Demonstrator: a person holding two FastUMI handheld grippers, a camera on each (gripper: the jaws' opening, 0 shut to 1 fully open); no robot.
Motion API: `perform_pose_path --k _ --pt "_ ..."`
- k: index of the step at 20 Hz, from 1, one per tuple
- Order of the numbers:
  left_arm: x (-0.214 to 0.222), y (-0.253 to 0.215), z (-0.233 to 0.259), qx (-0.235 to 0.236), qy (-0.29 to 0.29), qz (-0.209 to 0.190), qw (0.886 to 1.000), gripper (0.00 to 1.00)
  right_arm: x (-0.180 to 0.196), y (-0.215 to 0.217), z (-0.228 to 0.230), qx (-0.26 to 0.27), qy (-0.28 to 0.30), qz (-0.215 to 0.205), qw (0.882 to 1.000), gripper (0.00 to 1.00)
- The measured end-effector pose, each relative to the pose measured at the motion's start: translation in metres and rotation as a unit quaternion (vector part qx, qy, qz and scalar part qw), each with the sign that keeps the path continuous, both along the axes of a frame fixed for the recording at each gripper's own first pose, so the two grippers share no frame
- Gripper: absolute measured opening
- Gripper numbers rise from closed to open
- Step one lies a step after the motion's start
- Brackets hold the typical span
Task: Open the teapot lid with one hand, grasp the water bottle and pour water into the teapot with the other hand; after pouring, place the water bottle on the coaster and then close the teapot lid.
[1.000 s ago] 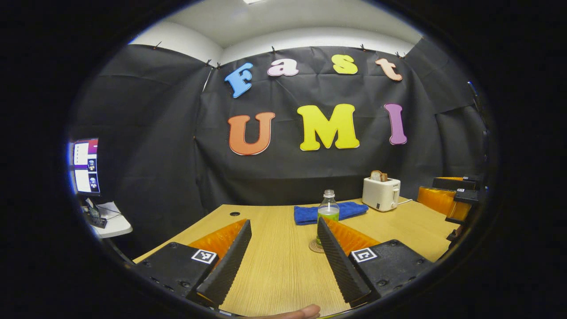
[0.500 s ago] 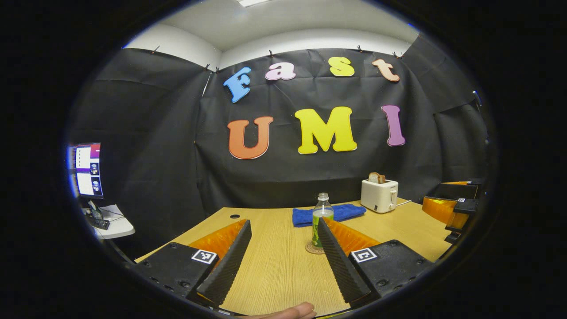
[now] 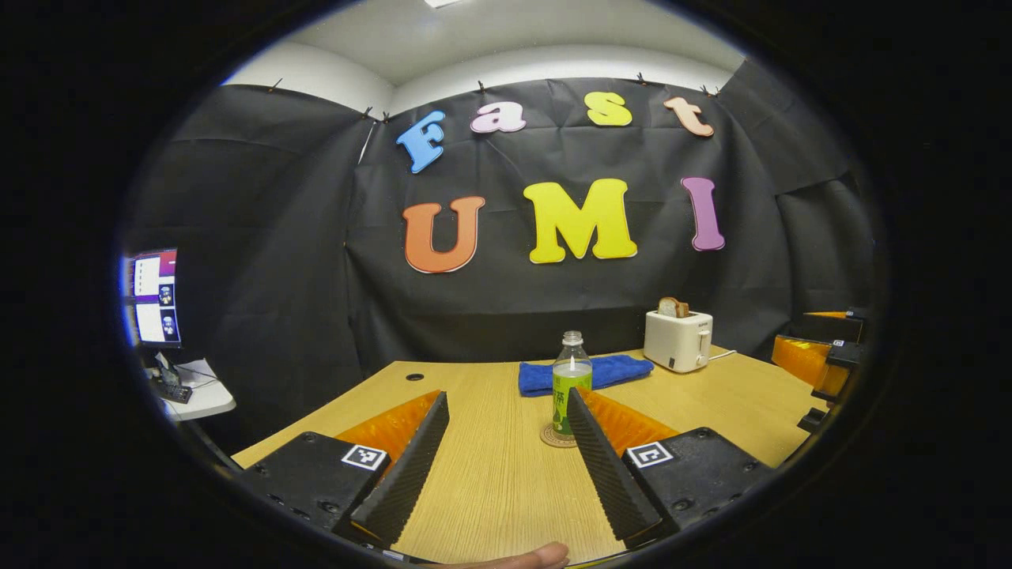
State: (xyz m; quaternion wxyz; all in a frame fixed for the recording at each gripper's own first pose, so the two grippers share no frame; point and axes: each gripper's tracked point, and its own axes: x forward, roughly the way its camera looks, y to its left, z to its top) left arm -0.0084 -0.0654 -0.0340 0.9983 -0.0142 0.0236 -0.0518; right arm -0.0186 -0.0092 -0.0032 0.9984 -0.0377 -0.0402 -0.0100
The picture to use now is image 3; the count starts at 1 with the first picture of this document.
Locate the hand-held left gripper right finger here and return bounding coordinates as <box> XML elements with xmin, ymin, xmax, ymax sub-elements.
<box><xmin>566</xmin><ymin>386</ymin><xmax>780</xmax><ymax>548</ymax></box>

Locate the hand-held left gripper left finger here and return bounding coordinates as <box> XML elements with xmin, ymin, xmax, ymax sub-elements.
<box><xmin>236</xmin><ymin>390</ymin><xmax>451</xmax><ymax>548</ymax></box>

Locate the green label water bottle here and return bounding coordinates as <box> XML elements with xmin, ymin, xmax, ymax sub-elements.
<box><xmin>551</xmin><ymin>330</ymin><xmax>594</xmax><ymax>440</ymax></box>

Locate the blue towel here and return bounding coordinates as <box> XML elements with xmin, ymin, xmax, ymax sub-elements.
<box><xmin>519</xmin><ymin>354</ymin><xmax>655</xmax><ymax>398</ymax></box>

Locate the white toaster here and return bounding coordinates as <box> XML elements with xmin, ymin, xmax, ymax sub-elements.
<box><xmin>644</xmin><ymin>309</ymin><xmax>714</xmax><ymax>374</ymax></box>

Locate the white side table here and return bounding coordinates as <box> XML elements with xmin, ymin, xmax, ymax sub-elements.
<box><xmin>146</xmin><ymin>360</ymin><xmax>236</xmax><ymax>421</ymax></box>

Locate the black backdrop cloth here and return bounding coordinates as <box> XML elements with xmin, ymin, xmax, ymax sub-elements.
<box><xmin>119</xmin><ymin>59</ymin><xmax>890</xmax><ymax>455</ymax></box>

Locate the computer monitor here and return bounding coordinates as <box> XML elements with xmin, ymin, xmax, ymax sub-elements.
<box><xmin>126</xmin><ymin>248</ymin><xmax>183</xmax><ymax>350</ymax></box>

